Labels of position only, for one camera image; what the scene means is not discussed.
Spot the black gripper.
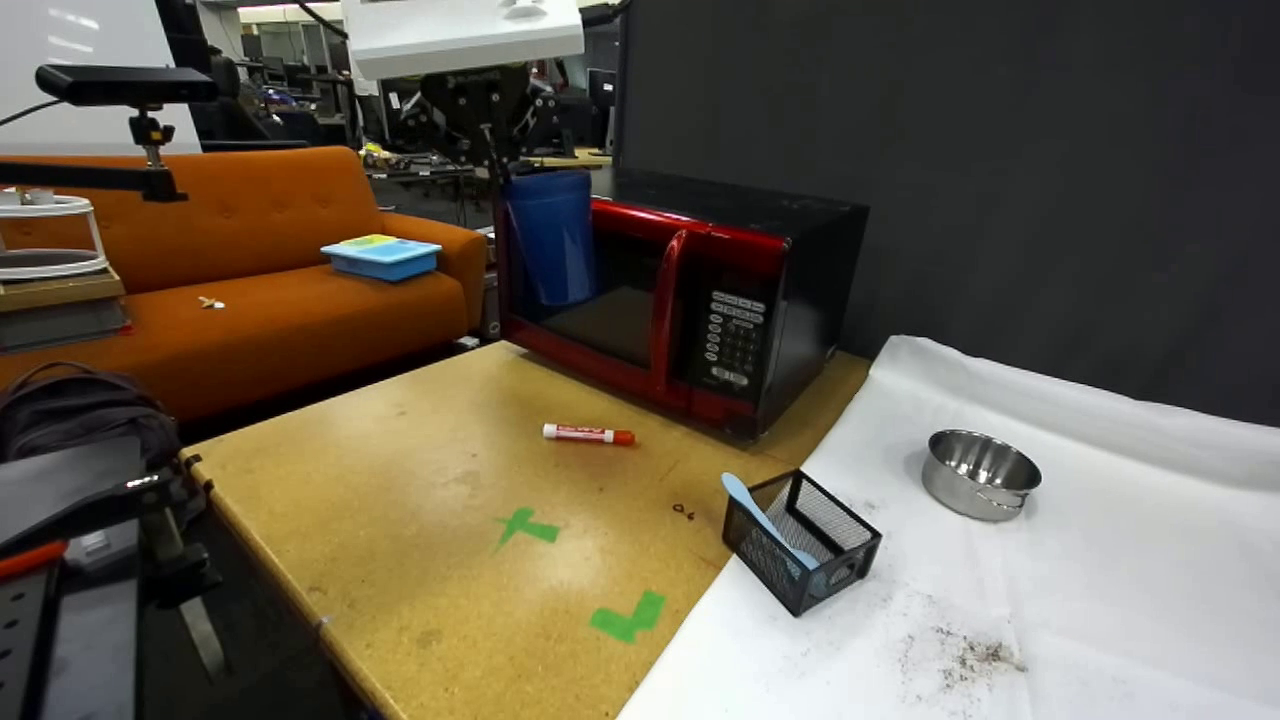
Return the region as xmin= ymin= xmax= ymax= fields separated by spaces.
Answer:
xmin=418 ymin=69 xmax=535 ymax=191

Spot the blue plastic cup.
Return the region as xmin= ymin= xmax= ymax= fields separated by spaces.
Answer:
xmin=498 ymin=169 xmax=599 ymax=322

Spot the red and black microwave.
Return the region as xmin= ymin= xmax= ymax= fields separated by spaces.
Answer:
xmin=490 ymin=169 xmax=873 ymax=439

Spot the blue flat box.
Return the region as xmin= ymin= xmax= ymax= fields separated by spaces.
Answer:
xmin=317 ymin=234 xmax=445 ymax=289

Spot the red and white marker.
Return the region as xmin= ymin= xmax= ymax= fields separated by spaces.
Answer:
xmin=539 ymin=420 xmax=641 ymax=452

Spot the orange sofa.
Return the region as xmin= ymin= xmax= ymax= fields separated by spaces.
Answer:
xmin=0 ymin=140 xmax=490 ymax=430

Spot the green T-shaped tape mark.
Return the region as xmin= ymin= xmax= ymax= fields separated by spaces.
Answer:
xmin=495 ymin=504 xmax=564 ymax=553

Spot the light blue card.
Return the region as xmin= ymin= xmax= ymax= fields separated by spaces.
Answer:
xmin=721 ymin=467 xmax=826 ymax=581

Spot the stack of books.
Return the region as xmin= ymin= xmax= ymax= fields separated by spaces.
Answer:
xmin=0 ymin=185 xmax=130 ymax=352

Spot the green L-shaped tape mark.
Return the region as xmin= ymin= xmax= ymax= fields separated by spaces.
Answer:
xmin=587 ymin=587 xmax=667 ymax=647

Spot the black mesh box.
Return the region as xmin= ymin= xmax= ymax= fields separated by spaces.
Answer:
xmin=721 ymin=464 xmax=882 ymax=619

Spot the black backpack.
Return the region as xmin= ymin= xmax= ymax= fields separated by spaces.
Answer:
xmin=0 ymin=362 xmax=184 ymax=553

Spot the metal bowl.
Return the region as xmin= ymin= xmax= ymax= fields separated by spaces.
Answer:
xmin=921 ymin=423 xmax=1044 ymax=526

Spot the black clamp stand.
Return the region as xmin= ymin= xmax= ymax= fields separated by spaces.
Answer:
xmin=0 ymin=458 xmax=232 ymax=720

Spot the white cloth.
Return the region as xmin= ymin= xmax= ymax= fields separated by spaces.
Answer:
xmin=617 ymin=332 xmax=1280 ymax=720

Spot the black bar camera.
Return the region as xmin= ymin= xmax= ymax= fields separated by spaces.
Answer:
xmin=32 ymin=59 xmax=224 ymax=114

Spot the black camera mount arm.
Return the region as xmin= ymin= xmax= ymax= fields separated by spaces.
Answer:
xmin=0 ymin=107 xmax=192 ymax=205

